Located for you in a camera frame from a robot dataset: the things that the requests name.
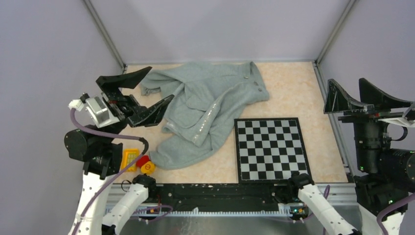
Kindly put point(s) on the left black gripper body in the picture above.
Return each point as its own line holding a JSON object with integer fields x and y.
{"x": 122, "y": 104}

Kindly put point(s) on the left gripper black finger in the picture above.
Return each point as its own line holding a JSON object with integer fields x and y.
{"x": 151, "y": 116}
{"x": 128, "y": 80}

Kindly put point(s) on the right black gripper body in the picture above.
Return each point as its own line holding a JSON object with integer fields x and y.
{"x": 367, "y": 118}

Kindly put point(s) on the grey zip-up jacket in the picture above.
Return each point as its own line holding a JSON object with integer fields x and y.
{"x": 207, "y": 98}

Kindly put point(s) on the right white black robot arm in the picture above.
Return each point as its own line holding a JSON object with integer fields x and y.
{"x": 388, "y": 182}

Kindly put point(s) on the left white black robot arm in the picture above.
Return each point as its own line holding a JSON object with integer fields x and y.
{"x": 101, "y": 159}

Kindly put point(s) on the yellow toy block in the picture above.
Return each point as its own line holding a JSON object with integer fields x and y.
{"x": 128, "y": 156}

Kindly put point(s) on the red yellow toy button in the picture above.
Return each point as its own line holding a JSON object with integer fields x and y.
{"x": 145, "y": 165}

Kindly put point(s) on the black white checkerboard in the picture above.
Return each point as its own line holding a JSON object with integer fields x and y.
{"x": 269, "y": 149}

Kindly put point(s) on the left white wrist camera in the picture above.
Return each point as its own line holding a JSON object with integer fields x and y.
{"x": 99, "y": 112}

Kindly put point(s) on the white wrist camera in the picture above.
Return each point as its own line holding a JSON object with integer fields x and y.
{"x": 407, "y": 119}
{"x": 99, "y": 112}

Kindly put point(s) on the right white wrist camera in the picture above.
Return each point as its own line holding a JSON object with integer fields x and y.
{"x": 407, "y": 119}

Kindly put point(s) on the aluminium frame rail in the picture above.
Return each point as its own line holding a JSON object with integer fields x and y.
{"x": 296, "y": 210}

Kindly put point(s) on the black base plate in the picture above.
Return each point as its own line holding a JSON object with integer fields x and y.
{"x": 252, "y": 197}

